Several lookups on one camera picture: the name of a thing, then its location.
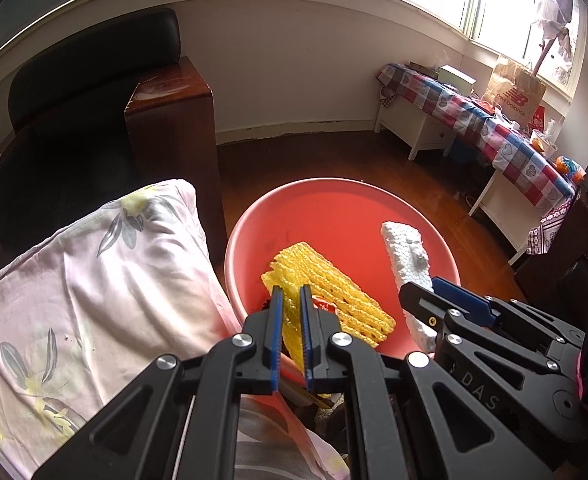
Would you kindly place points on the floral blanket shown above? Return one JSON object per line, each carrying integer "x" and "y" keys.
{"x": 99, "y": 285}

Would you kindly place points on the red bag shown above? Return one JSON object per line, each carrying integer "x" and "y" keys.
{"x": 538, "y": 120}

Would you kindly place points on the green box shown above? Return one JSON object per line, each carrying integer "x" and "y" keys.
{"x": 456, "y": 76}

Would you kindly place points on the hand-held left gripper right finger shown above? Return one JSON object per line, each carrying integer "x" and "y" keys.
{"x": 306, "y": 340}

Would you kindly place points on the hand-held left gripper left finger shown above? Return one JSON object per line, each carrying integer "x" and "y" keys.
{"x": 275, "y": 340}

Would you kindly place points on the brown paper bag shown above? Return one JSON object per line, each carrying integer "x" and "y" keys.
{"x": 516, "y": 90}

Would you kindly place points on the blue storage box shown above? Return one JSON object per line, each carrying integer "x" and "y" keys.
{"x": 463, "y": 152}

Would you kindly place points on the yellow foam net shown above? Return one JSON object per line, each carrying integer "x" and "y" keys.
{"x": 334, "y": 290}

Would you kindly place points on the white bowl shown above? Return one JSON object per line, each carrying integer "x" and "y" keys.
{"x": 543, "y": 143}

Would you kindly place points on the dark wooden chair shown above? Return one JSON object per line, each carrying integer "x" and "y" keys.
{"x": 583, "y": 240}

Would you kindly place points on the pink plastic bin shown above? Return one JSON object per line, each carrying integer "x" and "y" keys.
{"x": 344, "y": 210}

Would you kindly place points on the orange and blue toy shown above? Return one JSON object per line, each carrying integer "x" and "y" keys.
{"x": 571, "y": 167}

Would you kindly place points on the white wooden desk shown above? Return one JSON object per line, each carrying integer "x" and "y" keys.
{"x": 418, "y": 130}

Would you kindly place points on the hanging grey garment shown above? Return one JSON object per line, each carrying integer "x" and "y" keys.
{"x": 553, "y": 10}

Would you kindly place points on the black leather armchair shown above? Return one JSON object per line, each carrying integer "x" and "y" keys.
{"x": 74, "y": 110}

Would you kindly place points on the white foam block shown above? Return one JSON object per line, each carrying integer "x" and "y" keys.
{"x": 406, "y": 255}

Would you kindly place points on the table with checkered cloth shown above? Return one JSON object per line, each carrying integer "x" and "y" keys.
{"x": 498, "y": 135}

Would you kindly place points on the yellow plastic bag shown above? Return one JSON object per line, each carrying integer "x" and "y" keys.
{"x": 291, "y": 332}

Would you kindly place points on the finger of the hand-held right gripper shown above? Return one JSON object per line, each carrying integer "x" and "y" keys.
{"x": 423, "y": 305}
{"x": 461, "y": 299}

